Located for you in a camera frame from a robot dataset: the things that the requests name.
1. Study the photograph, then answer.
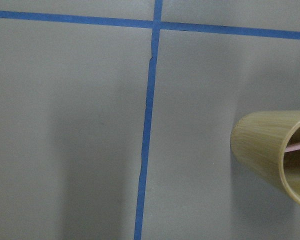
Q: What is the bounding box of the blue tape line lengthwise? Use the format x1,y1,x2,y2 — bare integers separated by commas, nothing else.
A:
133,0,163,240

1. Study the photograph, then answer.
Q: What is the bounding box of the pink chopstick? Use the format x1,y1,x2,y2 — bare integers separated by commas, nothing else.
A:
284,142,300,153

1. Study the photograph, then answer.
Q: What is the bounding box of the yellow wooden cup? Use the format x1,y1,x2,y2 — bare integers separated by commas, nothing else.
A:
230,110,300,204

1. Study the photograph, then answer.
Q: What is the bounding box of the blue tape line crosswise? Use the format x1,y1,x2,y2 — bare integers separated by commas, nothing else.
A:
0,10,300,40

